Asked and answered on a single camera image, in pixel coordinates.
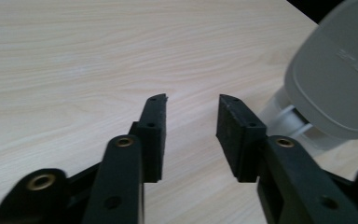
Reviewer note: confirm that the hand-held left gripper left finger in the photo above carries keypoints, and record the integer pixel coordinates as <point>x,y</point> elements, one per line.
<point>150,149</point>

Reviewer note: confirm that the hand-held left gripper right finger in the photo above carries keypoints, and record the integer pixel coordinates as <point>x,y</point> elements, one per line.
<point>239,143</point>

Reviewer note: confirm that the clear container with grey lid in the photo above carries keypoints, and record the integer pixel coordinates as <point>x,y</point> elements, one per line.
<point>332,90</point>

